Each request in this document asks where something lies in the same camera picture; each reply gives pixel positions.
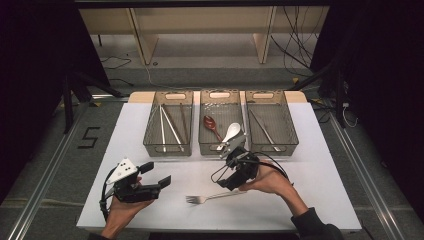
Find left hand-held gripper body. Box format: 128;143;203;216
105;157;162;204

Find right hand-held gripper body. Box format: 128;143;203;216
218;134;260;189

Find silver fork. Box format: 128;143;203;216
185;189;248;205

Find smoky clear plastic bin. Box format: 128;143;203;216
245;89;300;157
142;90;195;158
198;88;247;156

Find white chopstick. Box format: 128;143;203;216
159;105;167;153

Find silver metal chopsticks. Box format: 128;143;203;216
161;106;185;152

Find reddish brown wooden spoon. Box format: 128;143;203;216
203;115;224;143

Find person's left hand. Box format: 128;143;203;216
104;199;154;231

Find person's right hand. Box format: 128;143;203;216
239;161;296;201

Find white table cover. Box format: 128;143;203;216
76;101;363;233

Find black metal stand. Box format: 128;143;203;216
288;59;348;129
61;71;124;134

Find black curtain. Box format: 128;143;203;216
0;0;111;204
309;0;424;221

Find left hand-held gripper black cable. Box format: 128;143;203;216
98;168;116;221

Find white floor cable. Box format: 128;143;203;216
144;64;188;91

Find aluminium floor rail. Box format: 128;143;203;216
6;99;91;240
328;113;406;240

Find black floor cable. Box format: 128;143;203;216
100;55;134;88

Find white plug with cable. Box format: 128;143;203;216
342;102;359;129

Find bundle of hanging black cables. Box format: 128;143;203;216
269;5;326;73

